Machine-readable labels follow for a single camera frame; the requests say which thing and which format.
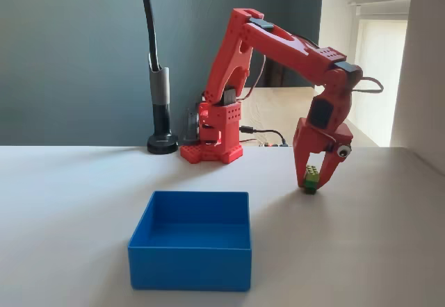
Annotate green lego brick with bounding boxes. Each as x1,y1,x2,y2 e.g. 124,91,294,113
303,164,320,195

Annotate blue plastic box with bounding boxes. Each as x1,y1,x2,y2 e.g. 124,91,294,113
127,190,252,292

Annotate light wooden table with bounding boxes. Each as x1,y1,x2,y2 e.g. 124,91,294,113
239,86,380,147

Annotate white window blind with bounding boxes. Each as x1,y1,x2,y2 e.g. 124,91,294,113
347,0,411,144

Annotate dark wooden board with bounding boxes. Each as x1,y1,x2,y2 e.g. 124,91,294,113
261,56,316,88

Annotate black gooseneck stand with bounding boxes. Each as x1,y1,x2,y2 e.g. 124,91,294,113
138,0,179,154

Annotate looped servo wire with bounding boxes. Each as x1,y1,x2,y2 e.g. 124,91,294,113
349,76,385,94

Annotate black usb cable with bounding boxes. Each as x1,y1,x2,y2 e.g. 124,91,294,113
239,125,289,147

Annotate thin servo wire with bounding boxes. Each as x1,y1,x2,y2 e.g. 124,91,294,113
242,55,267,101

